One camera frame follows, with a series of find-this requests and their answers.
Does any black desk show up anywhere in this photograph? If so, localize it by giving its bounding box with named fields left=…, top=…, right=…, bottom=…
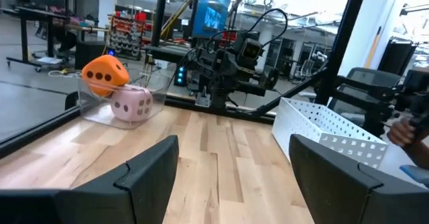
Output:
left=0, top=5, right=72, bottom=73

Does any white perforated basket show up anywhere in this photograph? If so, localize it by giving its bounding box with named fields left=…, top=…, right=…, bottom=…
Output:
left=271, top=97, right=390, bottom=170

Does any person's hand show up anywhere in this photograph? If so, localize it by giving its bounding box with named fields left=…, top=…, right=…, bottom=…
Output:
left=386, top=117, right=418, bottom=148

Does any shelf with red bins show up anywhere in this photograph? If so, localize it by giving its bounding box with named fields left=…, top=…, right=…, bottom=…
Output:
left=108, top=10, right=149, bottom=61

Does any blue screen monitor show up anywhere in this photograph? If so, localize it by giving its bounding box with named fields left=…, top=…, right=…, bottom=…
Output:
left=191, top=0, right=235, bottom=40

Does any clear plastic bin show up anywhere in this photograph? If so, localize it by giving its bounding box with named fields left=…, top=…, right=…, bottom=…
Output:
left=76, top=65, right=172, bottom=131

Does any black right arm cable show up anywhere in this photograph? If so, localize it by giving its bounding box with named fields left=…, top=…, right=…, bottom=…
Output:
left=205, top=8, right=290, bottom=51

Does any black monitor stand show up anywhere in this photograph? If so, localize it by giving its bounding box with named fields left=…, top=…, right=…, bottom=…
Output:
left=314, top=0, right=370, bottom=106

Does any person's forearm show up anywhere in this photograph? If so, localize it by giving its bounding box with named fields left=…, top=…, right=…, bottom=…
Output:
left=401, top=139, right=429, bottom=170

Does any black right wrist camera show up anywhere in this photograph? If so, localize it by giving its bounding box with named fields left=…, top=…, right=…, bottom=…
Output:
left=241, top=37, right=264, bottom=62

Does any orange foam die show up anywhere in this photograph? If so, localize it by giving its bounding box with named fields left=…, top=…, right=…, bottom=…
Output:
left=81, top=54, right=131, bottom=98

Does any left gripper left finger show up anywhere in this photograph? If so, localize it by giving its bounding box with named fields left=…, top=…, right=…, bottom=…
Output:
left=54, top=134, right=180, bottom=224

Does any pink foam die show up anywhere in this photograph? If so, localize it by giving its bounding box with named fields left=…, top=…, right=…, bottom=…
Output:
left=110, top=84, right=154, bottom=123

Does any black office chair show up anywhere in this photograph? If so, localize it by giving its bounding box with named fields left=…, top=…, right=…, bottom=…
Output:
left=330, top=66, right=404, bottom=138

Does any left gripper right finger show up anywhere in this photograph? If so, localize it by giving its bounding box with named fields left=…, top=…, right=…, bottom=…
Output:
left=288, top=133, right=429, bottom=224

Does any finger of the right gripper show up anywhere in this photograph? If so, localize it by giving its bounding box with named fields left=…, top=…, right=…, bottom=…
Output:
left=215, top=49, right=239, bottom=78
left=259, top=67, right=280, bottom=91

